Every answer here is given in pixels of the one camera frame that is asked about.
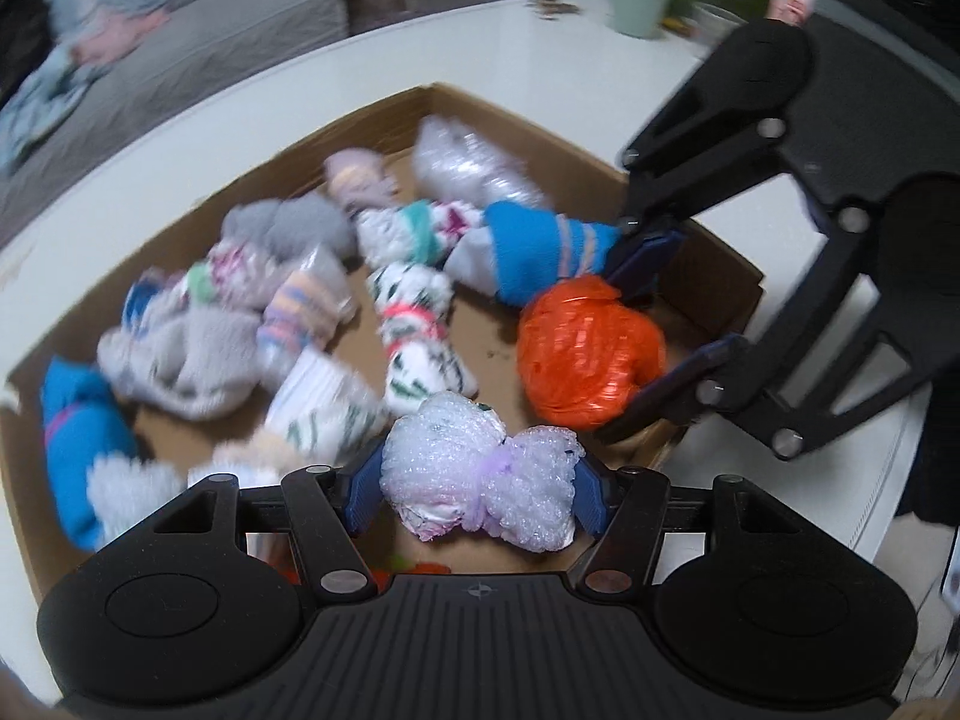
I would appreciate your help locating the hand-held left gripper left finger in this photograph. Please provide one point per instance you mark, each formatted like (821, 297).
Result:
(364, 495)

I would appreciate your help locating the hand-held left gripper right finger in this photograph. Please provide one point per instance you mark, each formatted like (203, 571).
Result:
(596, 499)

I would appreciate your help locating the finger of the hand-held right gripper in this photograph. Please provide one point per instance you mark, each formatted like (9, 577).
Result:
(645, 262)
(675, 382)

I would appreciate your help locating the orange plastic bag bundle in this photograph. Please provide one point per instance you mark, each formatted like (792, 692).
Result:
(585, 352)

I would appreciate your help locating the white sock with green marks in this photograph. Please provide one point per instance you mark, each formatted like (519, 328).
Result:
(322, 405)

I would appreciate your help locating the white bubble wrap bundle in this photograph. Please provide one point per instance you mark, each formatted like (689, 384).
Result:
(465, 465)

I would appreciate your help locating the blue and white sock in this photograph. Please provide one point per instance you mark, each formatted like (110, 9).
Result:
(525, 247)

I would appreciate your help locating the cream sock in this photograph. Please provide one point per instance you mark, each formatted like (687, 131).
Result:
(240, 461)

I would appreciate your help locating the white leaf print sock bundle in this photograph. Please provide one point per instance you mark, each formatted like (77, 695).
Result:
(416, 337)

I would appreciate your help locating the shallow cardboard box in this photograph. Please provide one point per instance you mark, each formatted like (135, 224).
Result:
(495, 345)

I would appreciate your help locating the pastel striped sock bundle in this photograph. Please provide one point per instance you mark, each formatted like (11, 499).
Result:
(300, 307)

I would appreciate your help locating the clear bubble-wrap bundle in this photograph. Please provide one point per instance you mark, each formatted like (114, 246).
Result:
(472, 161)

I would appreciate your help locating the grey sock with blue stripes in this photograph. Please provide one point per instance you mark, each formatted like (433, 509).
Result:
(187, 360)

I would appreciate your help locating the white fluffy sock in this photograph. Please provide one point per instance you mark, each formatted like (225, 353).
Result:
(135, 499)

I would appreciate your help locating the white sock with teal band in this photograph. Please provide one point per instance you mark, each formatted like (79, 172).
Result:
(412, 229)

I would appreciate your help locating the white purple print sock bundle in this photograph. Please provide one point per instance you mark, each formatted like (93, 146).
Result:
(225, 274)

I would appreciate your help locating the grey sock bundle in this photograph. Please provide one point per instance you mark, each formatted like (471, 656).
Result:
(285, 225)

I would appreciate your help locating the blue sock with pink stripe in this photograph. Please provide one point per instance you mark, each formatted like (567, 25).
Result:
(75, 427)

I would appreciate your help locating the pink beige sock bundle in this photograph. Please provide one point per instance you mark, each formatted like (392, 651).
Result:
(360, 176)

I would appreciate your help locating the pale green cup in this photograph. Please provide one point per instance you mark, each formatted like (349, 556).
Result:
(637, 4)

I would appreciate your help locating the pile of seed shells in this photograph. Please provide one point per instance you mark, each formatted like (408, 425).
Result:
(551, 9)

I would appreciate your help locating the grey sofa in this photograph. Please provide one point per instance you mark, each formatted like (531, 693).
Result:
(382, 0)

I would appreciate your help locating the grey knitted seat cover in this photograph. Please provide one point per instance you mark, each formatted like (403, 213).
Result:
(210, 52)

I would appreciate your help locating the light blue clothing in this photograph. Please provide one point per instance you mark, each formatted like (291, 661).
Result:
(45, 105)

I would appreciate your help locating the pink clothing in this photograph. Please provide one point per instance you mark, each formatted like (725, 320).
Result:
(112, 45)

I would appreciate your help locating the pale blue clothing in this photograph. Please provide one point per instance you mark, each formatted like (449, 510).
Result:
(112, 0)

